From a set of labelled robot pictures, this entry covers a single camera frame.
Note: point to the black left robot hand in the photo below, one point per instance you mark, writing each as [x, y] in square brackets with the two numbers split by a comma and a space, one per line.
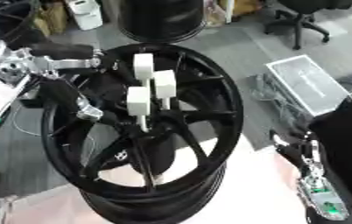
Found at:
[61, 50]

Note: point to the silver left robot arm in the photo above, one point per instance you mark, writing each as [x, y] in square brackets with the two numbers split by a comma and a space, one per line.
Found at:
[3, 87]

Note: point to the tan cardboard box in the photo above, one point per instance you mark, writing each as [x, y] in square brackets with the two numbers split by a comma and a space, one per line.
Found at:
[54, 16]

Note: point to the black bag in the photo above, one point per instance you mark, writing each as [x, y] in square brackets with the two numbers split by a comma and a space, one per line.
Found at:
[5, 20]

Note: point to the white plastic appliance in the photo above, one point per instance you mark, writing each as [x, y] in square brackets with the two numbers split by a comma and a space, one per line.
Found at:
[86, 13]

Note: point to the black round tire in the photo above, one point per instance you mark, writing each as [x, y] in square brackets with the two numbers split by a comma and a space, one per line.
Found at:
[161, 17]

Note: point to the black spoked wheel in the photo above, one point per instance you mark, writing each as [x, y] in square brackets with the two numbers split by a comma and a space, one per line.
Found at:
[220, 116]

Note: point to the black office chair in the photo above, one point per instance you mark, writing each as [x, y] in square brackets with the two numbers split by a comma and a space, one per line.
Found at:
[299, 17]

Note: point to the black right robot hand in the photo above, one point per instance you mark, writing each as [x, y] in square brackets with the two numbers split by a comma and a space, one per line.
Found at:
[292, 153]

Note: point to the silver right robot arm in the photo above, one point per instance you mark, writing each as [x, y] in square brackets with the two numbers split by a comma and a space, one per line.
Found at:
[323, 201]

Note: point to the silver grey flat box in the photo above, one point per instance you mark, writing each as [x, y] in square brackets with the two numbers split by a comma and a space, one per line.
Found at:
[307, 83]

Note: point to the white flat-head pin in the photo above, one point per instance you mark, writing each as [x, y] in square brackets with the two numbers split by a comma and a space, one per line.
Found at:
[143, 65]
[164, 83]
[138, 100]

